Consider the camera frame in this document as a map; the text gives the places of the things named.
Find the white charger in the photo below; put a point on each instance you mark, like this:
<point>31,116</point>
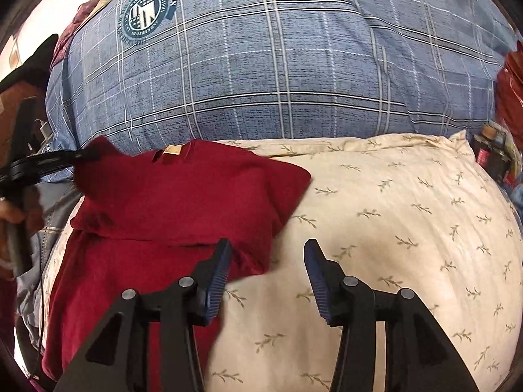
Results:
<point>42,130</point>

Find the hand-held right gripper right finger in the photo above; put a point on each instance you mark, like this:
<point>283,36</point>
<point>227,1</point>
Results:
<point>318,281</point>

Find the person's left hand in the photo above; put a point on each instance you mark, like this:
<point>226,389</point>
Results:
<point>10,213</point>

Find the wooden headboard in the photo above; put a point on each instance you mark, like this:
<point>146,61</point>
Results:
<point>6,98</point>

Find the dark red shirt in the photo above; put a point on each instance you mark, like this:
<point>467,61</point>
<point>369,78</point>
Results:
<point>171,196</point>

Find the light blue cloth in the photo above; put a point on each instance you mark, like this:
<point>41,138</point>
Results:
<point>515,194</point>

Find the dark red patterned cloth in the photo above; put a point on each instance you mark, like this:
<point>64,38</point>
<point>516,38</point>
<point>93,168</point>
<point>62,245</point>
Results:
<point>69,36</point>

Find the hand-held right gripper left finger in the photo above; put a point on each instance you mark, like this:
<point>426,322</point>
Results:
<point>218,281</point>

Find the dark printed packet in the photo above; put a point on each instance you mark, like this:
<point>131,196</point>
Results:
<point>488,155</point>

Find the cream leaf-print pillow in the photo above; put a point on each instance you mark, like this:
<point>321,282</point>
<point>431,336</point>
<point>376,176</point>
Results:
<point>388,232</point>

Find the black cloth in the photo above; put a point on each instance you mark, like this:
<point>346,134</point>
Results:
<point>32,63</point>

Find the blue plaid pillow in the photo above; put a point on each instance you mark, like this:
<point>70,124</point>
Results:
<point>286,69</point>

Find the red plastic bag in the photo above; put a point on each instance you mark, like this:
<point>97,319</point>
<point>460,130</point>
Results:
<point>512,90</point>

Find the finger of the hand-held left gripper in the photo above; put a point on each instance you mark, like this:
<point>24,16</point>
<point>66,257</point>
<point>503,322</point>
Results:
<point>65,158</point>

